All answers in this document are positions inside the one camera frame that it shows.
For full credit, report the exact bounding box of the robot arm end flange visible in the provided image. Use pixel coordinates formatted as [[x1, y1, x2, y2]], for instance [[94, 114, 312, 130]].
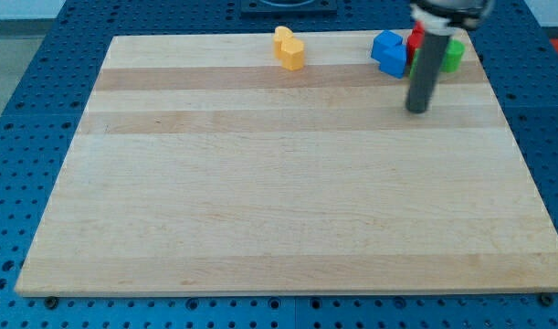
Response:
[[409, 0, 495, 36]]

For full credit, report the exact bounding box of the yellow heart block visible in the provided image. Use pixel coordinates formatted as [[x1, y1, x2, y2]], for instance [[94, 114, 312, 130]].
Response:
[[272, 26, 293, 59]]

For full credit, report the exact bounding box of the green star block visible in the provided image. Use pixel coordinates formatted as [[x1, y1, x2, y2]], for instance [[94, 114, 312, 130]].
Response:
[[408, 48, 420, 79]]

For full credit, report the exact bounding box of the green circle block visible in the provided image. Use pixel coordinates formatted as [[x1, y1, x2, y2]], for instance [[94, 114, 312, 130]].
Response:
[[441, 39, 465, 73]]

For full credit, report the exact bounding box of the wooden board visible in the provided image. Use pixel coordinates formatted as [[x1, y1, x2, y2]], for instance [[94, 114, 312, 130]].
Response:
[[15, 31, 558, 297]]

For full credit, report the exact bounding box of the yellow hexagon block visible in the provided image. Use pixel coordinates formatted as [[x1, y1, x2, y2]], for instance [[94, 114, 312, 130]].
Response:
[[280, 37, 305, 71]]

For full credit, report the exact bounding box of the blue pentagon block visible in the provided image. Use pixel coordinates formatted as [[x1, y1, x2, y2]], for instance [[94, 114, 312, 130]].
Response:
[[379, 45, 406, 79]]

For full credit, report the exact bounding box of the blue cube block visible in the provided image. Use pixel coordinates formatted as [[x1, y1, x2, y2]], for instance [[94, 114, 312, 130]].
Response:
[[371, 30, 403, 61]]

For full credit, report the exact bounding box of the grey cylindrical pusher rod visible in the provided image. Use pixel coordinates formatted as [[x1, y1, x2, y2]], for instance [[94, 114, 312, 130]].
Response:
[[405, 31, 450, 114]]

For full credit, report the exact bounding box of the red block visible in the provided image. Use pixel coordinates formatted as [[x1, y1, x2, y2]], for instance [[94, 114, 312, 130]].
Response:
[[406, 21, 425, 65]]

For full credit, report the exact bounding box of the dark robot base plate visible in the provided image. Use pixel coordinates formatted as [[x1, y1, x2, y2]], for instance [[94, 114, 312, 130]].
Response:
[[240, 0, 338, 16]]

